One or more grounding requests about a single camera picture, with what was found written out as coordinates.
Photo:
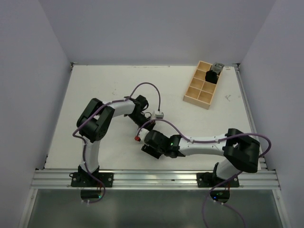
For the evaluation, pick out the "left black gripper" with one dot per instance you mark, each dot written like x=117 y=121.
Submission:
x=150 y=125

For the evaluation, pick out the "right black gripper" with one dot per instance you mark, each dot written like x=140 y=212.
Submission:
x=149 y=149

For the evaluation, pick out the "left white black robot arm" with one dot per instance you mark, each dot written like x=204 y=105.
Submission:
x=93 y=125

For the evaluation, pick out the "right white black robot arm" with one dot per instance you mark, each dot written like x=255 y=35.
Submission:
x=241 y=152

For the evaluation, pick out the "wooden compartment organizer box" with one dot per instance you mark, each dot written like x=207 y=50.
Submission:
x=200 y=92

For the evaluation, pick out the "rolled black garment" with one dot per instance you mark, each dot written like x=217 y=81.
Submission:
x=211 y=77

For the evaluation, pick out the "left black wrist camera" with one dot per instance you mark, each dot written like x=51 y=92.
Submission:
x=142 y=104

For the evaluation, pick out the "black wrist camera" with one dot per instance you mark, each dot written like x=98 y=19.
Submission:
x=142 y=104
x=153 y=138

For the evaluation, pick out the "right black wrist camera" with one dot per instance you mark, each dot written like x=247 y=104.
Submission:
x=153 y=138

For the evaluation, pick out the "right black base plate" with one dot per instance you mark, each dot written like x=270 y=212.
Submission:
x=209 y=180

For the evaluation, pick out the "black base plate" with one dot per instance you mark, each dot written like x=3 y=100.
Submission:
x=209 y=180
x=92 y=181

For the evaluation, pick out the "aluminium front rail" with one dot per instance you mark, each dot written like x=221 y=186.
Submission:
x=153 y=180

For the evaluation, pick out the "aluminium rail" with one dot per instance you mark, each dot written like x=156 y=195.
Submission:
x=153 y=180
x=262 y=161

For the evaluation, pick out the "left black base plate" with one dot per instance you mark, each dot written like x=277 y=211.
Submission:
x=92 y=181

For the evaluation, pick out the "aluminium right side rail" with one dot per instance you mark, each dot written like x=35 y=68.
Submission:
x=262 y=161

